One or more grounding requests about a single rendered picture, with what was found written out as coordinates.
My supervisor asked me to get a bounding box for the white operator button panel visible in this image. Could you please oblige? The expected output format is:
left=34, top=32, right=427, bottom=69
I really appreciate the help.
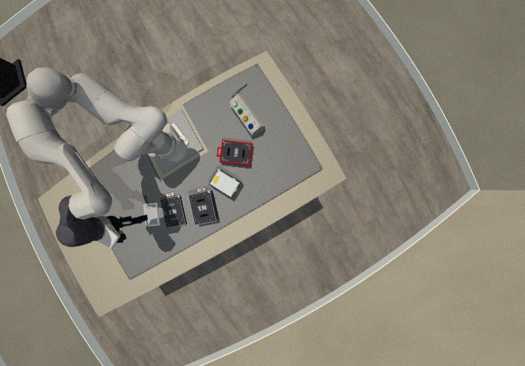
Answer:
left=229, top=84, right=265, bottom=136

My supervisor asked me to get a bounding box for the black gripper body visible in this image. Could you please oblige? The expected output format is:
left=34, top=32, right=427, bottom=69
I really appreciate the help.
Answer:
left=107, top=216, right=125, bottom=231

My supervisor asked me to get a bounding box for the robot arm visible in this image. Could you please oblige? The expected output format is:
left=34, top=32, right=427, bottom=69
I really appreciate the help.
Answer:
left=6, top=67, right=189, bottom=248

